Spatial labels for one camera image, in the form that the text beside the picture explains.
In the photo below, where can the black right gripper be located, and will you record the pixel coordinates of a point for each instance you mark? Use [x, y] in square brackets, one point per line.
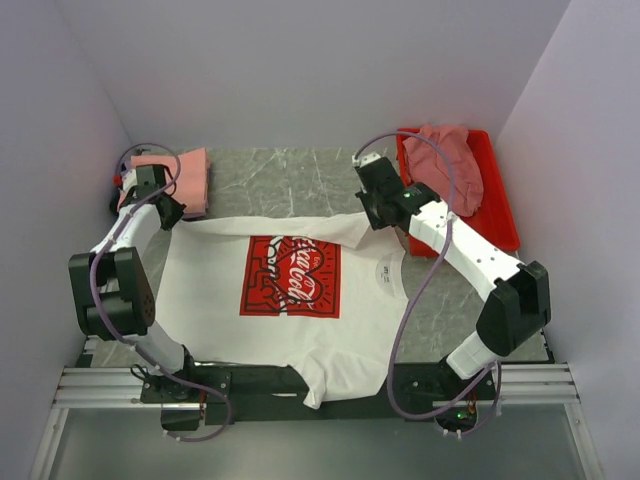
[376, 223]

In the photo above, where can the red plastic bin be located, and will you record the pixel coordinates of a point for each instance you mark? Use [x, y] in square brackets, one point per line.
[493, 219]

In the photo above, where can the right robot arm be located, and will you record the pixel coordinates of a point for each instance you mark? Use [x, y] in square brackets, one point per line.
[516, 295]

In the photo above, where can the white Coca-Cola t-shirt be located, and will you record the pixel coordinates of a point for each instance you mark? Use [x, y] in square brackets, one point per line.
[323, 295]

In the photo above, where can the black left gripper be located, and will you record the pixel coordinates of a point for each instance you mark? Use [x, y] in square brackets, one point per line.
[176, 212]

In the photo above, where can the aluminium rail frame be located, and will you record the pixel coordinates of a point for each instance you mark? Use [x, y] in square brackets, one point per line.
[520, 384]

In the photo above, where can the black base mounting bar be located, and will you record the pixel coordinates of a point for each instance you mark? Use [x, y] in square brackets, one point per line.
[225, 394]

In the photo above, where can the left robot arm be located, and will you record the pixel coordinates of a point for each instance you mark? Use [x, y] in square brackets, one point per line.
[112, 295]

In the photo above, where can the folded salmon pink t-shirt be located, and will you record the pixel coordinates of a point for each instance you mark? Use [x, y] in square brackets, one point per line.
[191, 177]

